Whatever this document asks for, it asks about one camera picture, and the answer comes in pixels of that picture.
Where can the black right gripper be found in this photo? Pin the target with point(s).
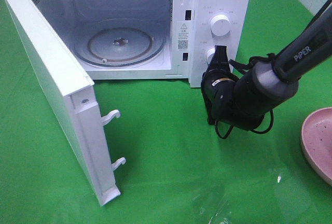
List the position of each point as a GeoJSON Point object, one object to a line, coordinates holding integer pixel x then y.
{"type": "Point", "coordinates": [217, 86]}

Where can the pink speckled plate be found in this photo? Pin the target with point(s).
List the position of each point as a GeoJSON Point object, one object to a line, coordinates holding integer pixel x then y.
{"type": "Point", "coordinates": [316, 142]}

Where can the white microwave door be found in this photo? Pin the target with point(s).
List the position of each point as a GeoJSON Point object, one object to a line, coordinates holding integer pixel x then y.
{"type": "Point", "coordinates": [70, 93]}

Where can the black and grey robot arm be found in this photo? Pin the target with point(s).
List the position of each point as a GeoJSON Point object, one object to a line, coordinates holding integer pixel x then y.
{"type": "Point", "coordinates": [241, 94]}

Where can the lower white microwave knob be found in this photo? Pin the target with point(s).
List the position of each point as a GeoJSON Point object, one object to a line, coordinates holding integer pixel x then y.
{"type": "Point", "coordinates": [209, 55]}

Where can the white microwave knob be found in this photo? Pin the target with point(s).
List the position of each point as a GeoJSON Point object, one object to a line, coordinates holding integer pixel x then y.
{"type": "Point", "coordinates": [220, 25]}
{"type": "Point", "coordinates": [209, 55]}

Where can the upper white microwave knob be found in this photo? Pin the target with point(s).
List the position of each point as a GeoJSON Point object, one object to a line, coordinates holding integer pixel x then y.
{"type": "Point", "coordinates": [220, 25]}

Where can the white microwave oven body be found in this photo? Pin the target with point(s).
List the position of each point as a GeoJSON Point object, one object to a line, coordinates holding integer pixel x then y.
{"type": "Point", "coordinates": [183, 56]}

